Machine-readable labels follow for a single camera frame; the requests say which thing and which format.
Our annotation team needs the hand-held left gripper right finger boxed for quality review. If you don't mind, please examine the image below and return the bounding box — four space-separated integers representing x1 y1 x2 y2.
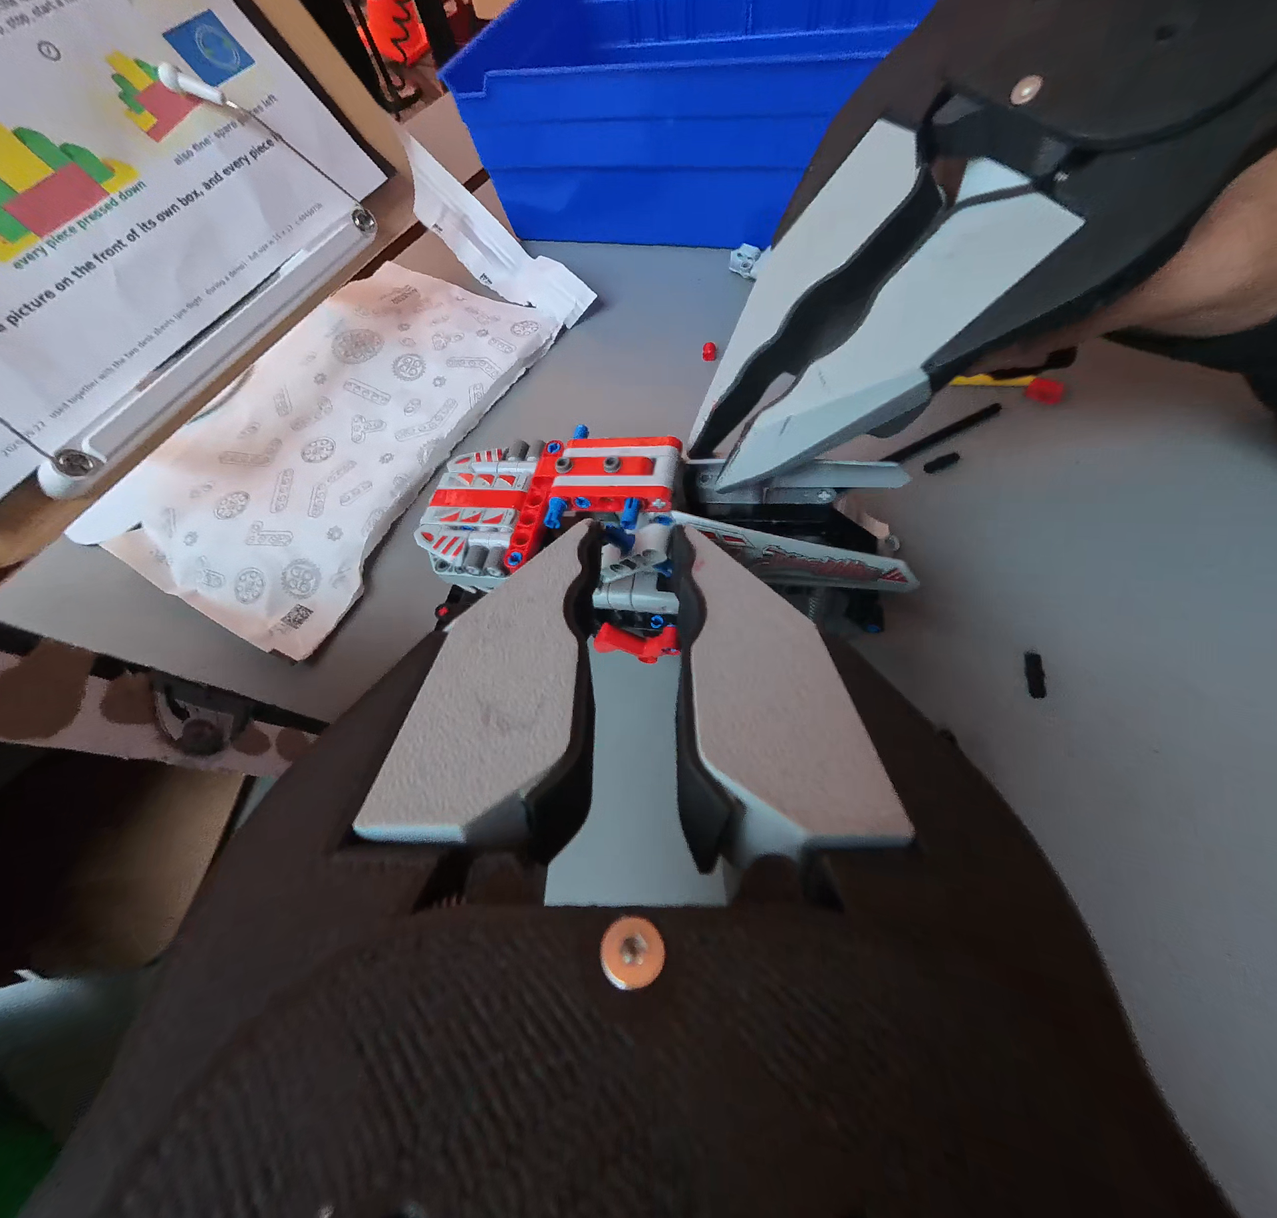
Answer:
673 524 917 881

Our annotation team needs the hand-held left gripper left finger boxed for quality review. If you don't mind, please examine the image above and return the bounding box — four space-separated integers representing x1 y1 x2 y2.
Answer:
352 519 607 864

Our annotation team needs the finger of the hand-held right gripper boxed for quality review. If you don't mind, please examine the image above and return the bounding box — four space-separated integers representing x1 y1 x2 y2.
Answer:
715 156 1088 494
688 117 947 459

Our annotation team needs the red grey lego vehicle model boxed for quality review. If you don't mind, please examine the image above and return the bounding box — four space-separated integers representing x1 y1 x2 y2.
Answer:
414 422 921 662

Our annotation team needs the person's right forearm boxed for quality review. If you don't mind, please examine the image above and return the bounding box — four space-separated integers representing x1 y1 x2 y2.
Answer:
1101 327 1277 441

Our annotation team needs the red lego piece yellow axle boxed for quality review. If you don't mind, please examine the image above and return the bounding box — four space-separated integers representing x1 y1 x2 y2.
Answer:
945 365 1070 407

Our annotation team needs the person's right hand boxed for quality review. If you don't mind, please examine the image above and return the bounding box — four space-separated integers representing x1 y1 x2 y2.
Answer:
957 132 1277 383

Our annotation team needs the blue plastic bin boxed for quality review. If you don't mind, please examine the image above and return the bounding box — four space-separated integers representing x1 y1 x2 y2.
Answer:
436 0 971 251

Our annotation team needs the printed paper bag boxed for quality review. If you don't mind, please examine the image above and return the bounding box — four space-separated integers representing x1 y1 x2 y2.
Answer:
97 261 561 662

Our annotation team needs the white torn paper bag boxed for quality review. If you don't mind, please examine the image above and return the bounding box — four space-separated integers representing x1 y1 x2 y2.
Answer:
401 128 600 332

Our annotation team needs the brown box stand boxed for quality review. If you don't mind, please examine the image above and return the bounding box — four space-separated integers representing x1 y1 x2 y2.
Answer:
0 766 252 984

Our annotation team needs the instruction sheet on stand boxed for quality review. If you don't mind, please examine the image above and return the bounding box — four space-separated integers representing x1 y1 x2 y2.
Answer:
0 0 483 572

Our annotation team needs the printed instruction sheet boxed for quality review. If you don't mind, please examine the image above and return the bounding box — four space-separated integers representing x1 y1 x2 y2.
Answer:
0 0 394 500

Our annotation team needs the green plastic bin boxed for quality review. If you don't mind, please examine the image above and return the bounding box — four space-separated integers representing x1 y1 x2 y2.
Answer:
0 1088 64 1218

